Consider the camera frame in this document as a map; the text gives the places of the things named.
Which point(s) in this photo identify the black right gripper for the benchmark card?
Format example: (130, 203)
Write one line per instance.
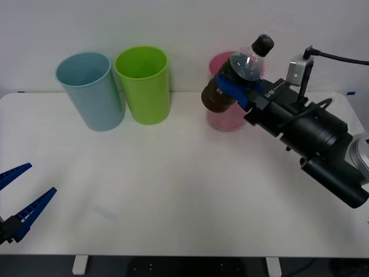
(276, 106)

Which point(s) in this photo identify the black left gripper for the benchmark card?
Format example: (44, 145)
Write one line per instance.
(3, 232)

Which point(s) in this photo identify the dark plastic bottle black cap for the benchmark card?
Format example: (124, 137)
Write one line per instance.
(222, 92)

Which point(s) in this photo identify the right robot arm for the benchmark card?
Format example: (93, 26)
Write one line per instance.
(320, 132)

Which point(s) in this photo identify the pink plastic bin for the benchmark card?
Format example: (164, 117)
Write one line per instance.
(223, 122)

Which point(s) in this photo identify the white table leg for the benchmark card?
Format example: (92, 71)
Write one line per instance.
(273, 267)
(79, 265)

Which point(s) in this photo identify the green plastic bin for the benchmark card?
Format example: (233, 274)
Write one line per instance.
(147, 101)

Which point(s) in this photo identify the pale blue plastic bin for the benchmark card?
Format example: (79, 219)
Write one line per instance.
(95, 106)

